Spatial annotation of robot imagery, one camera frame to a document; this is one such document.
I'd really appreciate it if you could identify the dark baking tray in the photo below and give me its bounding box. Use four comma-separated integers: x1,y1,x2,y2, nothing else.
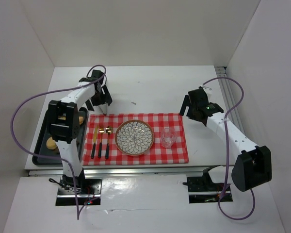
32,106,89,166

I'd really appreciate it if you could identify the gold spoon black handle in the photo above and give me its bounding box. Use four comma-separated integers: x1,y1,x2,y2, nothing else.
105,126,113,160

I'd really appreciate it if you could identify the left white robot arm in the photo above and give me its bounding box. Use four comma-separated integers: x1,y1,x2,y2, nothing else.
47,69,113,188

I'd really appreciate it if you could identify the gold knife black handle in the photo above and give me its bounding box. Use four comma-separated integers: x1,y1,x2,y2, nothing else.
90,125,98,159

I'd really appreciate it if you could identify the gold fork black handle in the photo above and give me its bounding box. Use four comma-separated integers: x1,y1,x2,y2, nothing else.
98,126,105,159

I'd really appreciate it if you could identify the aluminium rail right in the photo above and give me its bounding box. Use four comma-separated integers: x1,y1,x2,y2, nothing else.
214,66,244,133

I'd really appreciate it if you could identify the purple cable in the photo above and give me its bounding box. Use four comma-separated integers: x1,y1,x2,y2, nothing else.
11,65,107,220
200,77,255,220

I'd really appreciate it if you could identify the red checkered cloth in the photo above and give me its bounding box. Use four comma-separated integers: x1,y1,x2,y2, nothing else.
81,113,189,166

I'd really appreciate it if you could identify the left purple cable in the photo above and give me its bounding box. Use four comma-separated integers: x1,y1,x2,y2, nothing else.
11,65,107,220

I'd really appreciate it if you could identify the round bread roll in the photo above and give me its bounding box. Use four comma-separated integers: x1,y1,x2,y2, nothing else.
46,137,59,154

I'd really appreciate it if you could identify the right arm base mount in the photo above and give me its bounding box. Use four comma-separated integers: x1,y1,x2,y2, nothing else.
182,166,224,204

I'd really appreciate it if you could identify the patterned ceramic plate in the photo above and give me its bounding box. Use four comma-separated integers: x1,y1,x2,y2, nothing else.
115,119,154,156

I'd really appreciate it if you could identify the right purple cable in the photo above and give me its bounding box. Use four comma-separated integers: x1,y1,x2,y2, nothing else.
200,77,255,220

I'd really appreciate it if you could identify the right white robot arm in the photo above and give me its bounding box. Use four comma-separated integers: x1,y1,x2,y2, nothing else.
179,87,272,192

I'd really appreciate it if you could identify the bread slice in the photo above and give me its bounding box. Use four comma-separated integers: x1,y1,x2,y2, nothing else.
58,116,84,126

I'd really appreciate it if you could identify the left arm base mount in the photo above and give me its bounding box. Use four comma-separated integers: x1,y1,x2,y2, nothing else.
48,178,102,206

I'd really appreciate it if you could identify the clear drinking glass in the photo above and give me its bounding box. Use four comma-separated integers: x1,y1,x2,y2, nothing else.
160,128,178,148

